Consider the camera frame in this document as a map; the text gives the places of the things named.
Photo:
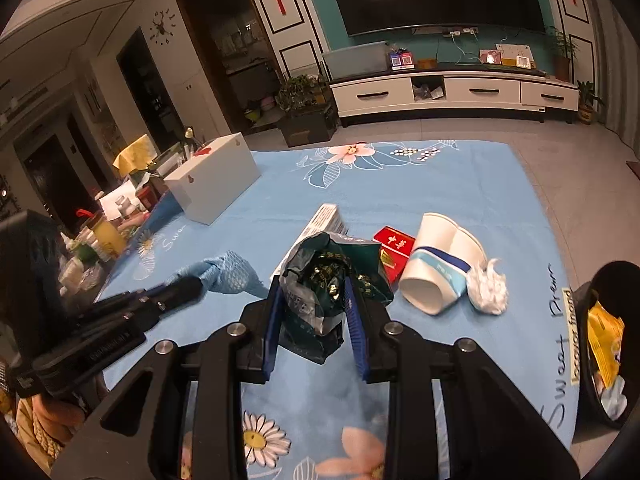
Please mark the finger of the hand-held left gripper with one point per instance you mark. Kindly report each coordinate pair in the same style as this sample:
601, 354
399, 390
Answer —
160, 310
170, 289

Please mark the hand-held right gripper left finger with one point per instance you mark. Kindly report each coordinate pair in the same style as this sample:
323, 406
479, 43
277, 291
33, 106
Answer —
272, 320

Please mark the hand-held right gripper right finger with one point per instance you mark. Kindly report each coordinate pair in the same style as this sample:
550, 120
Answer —
356, 320

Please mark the dark green packet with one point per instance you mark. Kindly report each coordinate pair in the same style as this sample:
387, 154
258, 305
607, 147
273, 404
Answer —
315, 280

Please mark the light blue cloth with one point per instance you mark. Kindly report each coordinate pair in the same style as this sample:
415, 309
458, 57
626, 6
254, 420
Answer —
230, 272

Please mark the black trash bin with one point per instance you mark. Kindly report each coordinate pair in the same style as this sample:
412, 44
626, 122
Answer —
600, 285

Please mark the yellow packet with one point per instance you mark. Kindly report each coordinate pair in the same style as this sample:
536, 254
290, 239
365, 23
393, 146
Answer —
605, 340

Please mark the light blue wrapper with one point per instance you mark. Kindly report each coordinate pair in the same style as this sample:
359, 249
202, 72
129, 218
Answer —
612, 400

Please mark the yellow jar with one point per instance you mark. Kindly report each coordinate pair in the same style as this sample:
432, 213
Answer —
110, 237

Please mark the red flat box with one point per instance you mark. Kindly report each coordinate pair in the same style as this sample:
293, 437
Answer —
395, 245

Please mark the red jar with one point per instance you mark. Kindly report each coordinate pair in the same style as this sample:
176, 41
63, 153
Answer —
147, 198

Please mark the blue banded paper cup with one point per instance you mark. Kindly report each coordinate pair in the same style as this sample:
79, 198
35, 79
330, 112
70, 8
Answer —
432, 260

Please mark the white barcoded carton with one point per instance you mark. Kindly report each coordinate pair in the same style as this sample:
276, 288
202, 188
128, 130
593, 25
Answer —
322, 222

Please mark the white storage box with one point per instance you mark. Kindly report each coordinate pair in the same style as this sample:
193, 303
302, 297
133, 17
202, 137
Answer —
215, 185

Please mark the white paper cup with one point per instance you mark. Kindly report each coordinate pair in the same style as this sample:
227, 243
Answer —
470, 252

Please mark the crumpled white tissue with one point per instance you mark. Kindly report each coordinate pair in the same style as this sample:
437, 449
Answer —
487, 287

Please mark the yellow cloth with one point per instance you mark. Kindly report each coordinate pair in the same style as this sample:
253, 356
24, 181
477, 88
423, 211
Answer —
132, 155

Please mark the blue floral tablecloth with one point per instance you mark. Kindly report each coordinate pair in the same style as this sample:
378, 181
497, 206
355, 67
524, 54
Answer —
450, 180

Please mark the dark plant stand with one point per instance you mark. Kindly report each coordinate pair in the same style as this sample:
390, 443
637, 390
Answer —
307, 127

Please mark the white television cabinet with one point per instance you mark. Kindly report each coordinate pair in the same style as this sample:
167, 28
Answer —
375, 95

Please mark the leafy potted plant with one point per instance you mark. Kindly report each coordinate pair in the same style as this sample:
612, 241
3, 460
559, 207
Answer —
300, 91

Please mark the grey flat panel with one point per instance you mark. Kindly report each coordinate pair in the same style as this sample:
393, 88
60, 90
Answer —
355, 60

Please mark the white power strip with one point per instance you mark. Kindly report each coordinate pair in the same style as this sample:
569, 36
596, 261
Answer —
460, 31

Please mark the white printed board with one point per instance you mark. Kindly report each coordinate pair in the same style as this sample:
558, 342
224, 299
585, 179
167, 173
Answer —
515, 54

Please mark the small potted plant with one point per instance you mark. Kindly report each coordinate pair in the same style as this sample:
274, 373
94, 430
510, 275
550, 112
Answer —
589, 102

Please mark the tall potted plant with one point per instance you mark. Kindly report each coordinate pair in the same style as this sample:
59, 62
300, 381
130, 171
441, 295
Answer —
562, 55

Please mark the black wall clock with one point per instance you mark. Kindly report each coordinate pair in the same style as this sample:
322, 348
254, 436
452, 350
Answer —
161, 22

